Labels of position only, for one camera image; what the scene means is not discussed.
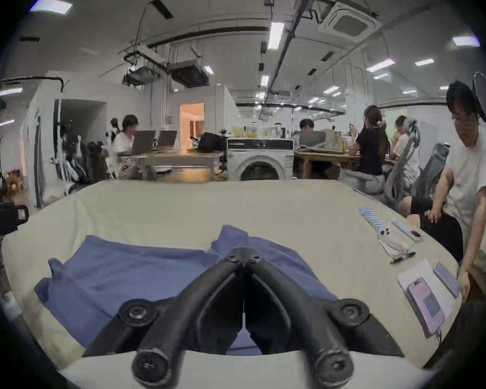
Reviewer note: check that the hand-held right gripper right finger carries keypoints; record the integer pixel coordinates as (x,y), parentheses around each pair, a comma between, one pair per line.
(307,318)

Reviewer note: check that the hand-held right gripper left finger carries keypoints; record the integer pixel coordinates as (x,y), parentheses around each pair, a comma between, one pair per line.
(174,318)

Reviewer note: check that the blue shirt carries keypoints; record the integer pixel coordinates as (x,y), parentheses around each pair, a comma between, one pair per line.
(125,274)

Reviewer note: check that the black pen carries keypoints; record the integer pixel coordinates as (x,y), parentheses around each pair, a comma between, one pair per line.
(403,257)

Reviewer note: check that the clear plastic bag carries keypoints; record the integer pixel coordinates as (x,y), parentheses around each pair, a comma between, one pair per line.
(393,243)

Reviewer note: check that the strip of blue packets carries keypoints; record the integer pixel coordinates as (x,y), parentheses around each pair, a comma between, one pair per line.
(371,218)

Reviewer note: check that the purple phone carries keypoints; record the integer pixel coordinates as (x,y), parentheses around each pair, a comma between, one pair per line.
(427,306)

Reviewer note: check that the white paper sheet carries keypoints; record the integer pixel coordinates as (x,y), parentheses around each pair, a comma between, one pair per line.
(419,270)

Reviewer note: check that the bed with beige sheet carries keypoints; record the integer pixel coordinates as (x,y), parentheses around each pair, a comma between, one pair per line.
(226,205)

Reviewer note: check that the grey flat phone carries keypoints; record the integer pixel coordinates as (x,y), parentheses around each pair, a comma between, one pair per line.
(407,230)

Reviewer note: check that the small lilac phone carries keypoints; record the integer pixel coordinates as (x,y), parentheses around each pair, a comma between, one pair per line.
(447,278)

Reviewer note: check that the wooden table with laptops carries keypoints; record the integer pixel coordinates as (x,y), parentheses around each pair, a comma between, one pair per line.
(174,158)

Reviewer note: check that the wooden table with clutter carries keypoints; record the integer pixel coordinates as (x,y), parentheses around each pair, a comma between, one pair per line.
(328,155)

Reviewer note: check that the white washing machine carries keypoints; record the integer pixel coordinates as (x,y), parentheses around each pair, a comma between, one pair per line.
(259,160)

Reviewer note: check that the grey office chair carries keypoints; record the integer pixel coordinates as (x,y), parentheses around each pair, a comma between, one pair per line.
(431,168)
(409,144)

